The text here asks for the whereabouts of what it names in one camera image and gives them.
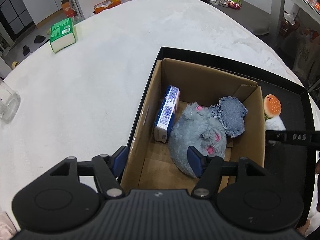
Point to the orange snack package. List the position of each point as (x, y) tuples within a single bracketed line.
[(111, 3)]

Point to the black slipper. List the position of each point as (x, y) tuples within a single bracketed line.
[(26, 50), (39, 39)]

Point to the white soft block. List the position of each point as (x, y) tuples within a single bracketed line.
[(275, 124)]

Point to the green tissue pack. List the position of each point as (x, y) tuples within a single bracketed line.
[(61, 33)]

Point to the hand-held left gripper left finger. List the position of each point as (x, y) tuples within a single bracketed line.
[(120, 161)]

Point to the blue denim cloth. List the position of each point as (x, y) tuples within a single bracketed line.
[(231, 116)]

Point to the pink toy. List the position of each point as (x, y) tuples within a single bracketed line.
[(232, 5)]

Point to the black shallow tray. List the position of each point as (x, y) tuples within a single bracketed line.
[(286, 167)]

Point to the grey plush toy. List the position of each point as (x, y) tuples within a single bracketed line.
[(192, 132)]

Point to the clear glass jar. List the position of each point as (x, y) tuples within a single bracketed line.
[(8, 102)]

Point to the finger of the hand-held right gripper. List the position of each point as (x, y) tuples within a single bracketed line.
[(292, 137)]

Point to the burger squishy toy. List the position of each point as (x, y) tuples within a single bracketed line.
[(272, 106)]

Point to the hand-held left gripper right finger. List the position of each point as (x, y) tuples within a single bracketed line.
[(194, 163)]

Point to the orange cardboard box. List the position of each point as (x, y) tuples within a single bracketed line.
[(68, 7)]

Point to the white cabinet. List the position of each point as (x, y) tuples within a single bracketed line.
[(42, 2)]

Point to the blue tissue packet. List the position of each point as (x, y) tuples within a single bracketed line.
[(168, 112)]

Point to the brown cardboard box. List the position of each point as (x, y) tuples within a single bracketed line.
[(200, 85)]

